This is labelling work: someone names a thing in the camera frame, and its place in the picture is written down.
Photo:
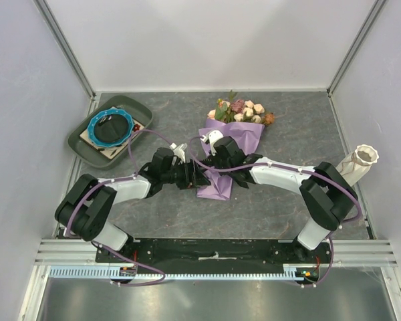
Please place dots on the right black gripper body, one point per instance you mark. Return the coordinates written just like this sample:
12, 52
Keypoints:
217, 162

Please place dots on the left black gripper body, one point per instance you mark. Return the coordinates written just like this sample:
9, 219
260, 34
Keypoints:
182, 178

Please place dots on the purple flower bouquet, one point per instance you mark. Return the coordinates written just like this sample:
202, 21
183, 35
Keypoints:
242, 123

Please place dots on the black ribbon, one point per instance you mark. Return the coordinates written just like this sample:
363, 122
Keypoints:
204, 164

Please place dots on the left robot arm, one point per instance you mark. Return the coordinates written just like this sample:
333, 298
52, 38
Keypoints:
85, 209

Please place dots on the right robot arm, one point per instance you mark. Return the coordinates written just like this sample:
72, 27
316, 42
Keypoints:
327, 195

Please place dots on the white ceramic vase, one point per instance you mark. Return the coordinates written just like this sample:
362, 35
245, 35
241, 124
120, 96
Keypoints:
356, 164

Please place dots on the dark green tray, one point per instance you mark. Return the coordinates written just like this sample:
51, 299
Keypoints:
139, 111

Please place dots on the blue rimmed black plate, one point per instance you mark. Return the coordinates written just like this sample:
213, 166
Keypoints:
110, 128

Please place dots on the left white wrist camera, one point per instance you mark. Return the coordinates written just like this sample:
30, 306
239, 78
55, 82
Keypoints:
179, 151

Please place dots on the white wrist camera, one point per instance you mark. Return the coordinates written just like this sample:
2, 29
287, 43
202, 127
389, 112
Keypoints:
211, 138
179, 151

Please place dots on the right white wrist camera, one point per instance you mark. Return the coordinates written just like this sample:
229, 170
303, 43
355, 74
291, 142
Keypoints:
211, 138

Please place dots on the light blue cable duct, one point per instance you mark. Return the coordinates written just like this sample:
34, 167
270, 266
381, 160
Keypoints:
117, 273

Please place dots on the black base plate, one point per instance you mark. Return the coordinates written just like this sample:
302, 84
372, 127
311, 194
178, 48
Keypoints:
213, 256

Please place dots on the aluminium front rail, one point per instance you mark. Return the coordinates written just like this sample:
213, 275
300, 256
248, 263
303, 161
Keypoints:
347, 253

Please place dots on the right aluminium frame post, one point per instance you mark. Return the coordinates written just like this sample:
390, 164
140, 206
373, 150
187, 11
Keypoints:
356, 44

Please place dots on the aluminium frame post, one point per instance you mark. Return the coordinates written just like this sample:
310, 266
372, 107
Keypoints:
356, 44
64, 45

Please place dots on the left aluminium frame post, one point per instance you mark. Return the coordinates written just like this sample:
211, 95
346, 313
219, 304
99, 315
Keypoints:
64, 45

